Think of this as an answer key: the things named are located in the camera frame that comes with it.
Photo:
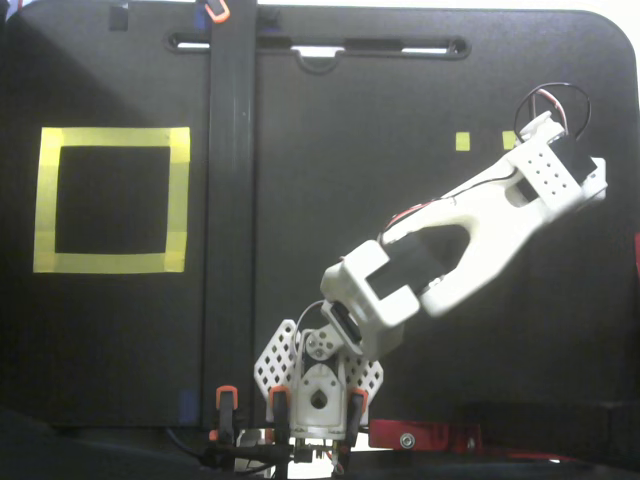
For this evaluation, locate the yellow tape square outline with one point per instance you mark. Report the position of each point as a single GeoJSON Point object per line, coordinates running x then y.
{"type": "Point", "coordinates": [115, 136]}

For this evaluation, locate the small yellow tape marker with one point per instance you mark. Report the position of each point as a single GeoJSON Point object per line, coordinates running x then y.
{"type": "Point", "coordinates": [507, 140]}
{"type": "Point", "coordinates": [463, 141]}

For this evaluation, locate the red screw clamp silver bar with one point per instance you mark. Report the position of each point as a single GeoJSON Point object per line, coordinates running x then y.
{"type": "Point", "coordinates": [457, 435]}

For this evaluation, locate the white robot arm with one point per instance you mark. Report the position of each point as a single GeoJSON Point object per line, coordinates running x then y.
{"type": "Point", "coordinates": [480, 225]}

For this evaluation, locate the red metal corner bracket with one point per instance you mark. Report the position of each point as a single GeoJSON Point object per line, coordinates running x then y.
{"type": "Point", "coordinates": [390, 434]}
{"type": "Point", "coordinates": [637, 260]}

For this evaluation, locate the blue tape piece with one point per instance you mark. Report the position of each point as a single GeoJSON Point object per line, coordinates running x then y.
{"type": "Point", "coordinates": [200, 20]}
{"type": "Point", "coordinates": [187, 405]}

